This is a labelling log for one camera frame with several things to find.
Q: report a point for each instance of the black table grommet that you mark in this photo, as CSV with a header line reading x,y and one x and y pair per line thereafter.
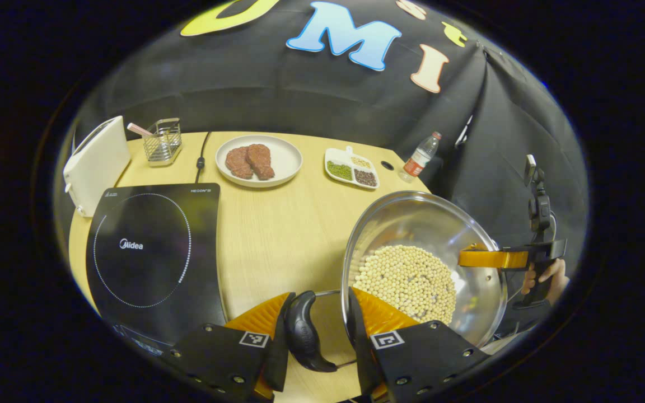
x,y
387,165

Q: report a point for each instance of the white divided dish of beans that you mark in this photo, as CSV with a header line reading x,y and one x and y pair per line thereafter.
x,y
350,168

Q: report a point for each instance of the pile of soybeans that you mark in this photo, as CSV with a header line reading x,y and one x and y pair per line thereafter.
x,y
406,280

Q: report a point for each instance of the black induction cooktop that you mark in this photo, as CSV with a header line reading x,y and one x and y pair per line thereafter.
x,y
177,291

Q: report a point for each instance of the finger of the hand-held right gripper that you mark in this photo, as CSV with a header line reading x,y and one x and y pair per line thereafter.
x,y
493,259

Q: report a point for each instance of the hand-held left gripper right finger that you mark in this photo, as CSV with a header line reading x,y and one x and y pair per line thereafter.
x,y
363,347

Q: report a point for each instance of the clear plastic bottle red label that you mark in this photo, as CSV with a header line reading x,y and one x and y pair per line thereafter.
x,y
419,159

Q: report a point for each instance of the pink stick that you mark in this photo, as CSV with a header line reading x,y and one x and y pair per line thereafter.
x,y
138,129

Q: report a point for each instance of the white round plate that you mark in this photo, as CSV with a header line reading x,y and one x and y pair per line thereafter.
x,y
286,159

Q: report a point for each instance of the white toaster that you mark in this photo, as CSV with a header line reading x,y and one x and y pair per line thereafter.
x,y
98,162

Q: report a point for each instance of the brown meat piece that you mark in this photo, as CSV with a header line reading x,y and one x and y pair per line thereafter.
x,y
238,162
261,161

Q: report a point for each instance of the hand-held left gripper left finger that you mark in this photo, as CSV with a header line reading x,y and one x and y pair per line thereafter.
x,y
280,352

